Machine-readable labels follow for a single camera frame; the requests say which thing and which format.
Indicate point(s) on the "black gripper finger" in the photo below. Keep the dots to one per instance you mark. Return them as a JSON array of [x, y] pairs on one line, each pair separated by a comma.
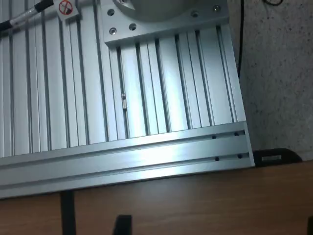
[[123, 226], [310, 226]]

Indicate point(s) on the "grey UR5e robot arm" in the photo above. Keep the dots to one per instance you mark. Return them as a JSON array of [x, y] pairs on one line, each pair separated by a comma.
[[159, 9]]

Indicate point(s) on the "black narrow bar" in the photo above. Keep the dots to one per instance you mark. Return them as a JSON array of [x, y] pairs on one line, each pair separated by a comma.
[[68, 213]]

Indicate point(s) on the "small metal slot nut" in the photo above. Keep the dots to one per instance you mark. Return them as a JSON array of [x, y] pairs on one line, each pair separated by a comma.
[[124, 101]]

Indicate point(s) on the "aluminium slotted robot stand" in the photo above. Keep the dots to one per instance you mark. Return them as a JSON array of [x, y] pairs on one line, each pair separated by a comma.
[[146, 98]]

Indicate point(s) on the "white warning tag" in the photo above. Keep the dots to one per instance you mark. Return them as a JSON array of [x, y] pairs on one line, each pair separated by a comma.
[[66, 8]]

